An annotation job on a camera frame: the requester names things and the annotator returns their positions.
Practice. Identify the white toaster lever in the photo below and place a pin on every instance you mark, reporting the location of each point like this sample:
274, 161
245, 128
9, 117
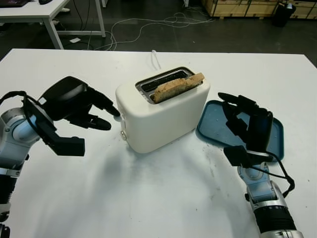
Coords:
123, 119

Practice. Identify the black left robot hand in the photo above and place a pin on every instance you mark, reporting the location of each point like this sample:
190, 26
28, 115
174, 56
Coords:
64, 96

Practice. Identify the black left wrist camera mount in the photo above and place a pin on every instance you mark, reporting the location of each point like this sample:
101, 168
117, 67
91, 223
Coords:
67, 146

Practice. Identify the blue plastic tray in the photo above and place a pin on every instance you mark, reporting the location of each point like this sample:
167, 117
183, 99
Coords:
213, 124

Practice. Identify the white desk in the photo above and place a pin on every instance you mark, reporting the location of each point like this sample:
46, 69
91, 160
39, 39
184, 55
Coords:
24, 10

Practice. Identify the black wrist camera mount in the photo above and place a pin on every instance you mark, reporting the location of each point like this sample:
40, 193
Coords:
67, 146
235, 155

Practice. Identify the wooden crate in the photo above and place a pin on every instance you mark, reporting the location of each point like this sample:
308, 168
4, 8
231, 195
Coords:
235, 7

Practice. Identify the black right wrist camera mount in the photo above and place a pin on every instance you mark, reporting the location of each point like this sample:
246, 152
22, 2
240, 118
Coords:
235, 155

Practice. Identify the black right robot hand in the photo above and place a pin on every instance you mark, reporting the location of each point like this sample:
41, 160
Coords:
257, 126

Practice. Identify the white floor socket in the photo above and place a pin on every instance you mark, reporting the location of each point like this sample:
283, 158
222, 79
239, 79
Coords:
75, 40

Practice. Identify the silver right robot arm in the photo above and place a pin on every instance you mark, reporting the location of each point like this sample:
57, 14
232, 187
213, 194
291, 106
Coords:
267, 210

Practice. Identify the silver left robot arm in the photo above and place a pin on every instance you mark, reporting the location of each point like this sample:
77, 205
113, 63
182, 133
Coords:
15, 148

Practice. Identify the black bin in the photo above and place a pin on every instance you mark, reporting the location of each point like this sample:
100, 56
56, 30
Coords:
281, 15

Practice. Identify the brown bread slice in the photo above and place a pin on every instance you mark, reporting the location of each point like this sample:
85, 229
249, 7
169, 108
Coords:
173, 89

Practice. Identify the white two-slot toaster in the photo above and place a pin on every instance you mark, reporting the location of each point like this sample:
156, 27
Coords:
161, 124

